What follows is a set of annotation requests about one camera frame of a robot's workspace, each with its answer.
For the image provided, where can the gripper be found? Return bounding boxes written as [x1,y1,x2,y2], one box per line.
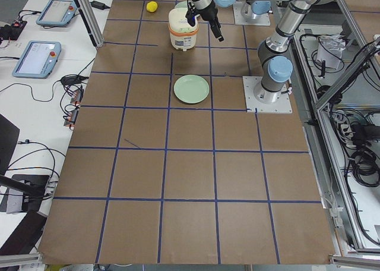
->
[185,0,224,42]

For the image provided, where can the white rice cooker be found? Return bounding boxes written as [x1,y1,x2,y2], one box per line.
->
[169,8,199,51]

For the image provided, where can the green plate far side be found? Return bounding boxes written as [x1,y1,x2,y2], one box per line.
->
[175,1,188,10]

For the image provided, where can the yellow toy lemon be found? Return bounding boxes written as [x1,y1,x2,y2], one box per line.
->
[146,1,158,13]

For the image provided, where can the green plate near lemon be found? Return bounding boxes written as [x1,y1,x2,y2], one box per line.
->
[173,75,210,104]

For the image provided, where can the black power adapter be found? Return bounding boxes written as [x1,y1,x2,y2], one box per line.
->
[90,1,110,10]

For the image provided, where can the teach pendant far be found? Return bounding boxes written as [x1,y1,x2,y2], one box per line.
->
[36,0,77,27]

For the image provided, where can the teach pendant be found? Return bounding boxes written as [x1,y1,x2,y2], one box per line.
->
[36,0,77,27]
[12,40,62,79]

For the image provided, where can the teach pendant near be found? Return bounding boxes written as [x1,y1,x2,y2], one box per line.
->
[12,40,62,79]

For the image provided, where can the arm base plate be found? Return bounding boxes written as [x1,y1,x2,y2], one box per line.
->
[243,76,293,114]
[233,1,271,26]

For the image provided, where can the aluminium frame post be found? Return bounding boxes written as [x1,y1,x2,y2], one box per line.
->
[74,0,104,48]

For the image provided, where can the coiled black cables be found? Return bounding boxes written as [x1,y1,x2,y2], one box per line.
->
[344,146,380,188]

